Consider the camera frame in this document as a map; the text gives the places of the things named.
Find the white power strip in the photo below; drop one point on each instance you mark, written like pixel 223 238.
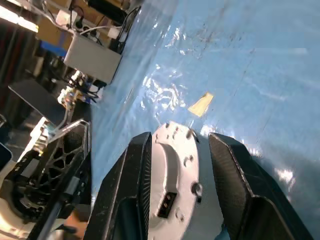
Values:
pixel 75 22

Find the beige tape piece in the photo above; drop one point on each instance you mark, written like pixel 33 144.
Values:
pixel 201 105

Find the dark flat panel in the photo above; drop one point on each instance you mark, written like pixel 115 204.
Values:
pixel 35 100

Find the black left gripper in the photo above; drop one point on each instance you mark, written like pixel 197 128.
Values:
pixel 32 197

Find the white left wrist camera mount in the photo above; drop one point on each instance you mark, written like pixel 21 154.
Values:
pixel 10 225

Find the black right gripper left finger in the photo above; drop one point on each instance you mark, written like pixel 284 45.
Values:
pixel 120 200

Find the small circuit board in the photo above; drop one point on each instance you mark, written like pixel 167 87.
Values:
pixel 75 92

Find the grey metal box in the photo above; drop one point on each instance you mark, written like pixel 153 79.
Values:
pixel 92 58

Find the brown cardboard box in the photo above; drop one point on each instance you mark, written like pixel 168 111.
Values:
pixel 50 30

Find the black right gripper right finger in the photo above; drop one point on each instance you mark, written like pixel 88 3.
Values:
pixel 240 195

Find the grey round motor lid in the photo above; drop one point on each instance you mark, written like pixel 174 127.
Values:
pixel 185 180

